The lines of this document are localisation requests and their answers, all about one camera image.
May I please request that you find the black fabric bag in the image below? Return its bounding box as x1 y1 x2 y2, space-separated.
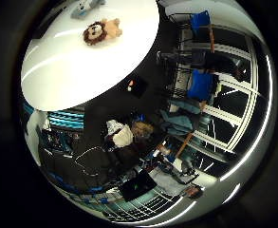
39 139 140 194

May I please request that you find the blue plastic chair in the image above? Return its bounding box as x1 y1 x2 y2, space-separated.
189 10 213 36
186 69 220 103

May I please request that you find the black box with red light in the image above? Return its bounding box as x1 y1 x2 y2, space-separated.
120 73 149 99

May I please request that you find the brown furry bundle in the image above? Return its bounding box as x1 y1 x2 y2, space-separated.
131 121 155 142

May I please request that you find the orange wooden pole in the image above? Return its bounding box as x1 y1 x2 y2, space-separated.
208 23 216 53
176 132 195 159

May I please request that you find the grey white plush toy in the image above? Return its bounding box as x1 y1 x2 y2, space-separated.
69 0 106 20

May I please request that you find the brown maned lion plush toy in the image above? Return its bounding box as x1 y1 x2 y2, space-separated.
83 17 123 47

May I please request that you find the white window frame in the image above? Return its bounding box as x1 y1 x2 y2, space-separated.
176 24 260 160

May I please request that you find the teal jacket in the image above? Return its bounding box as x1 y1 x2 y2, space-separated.
159 99 203 137

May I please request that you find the black flat monitor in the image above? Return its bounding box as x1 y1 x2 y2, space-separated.
117 170 158 202

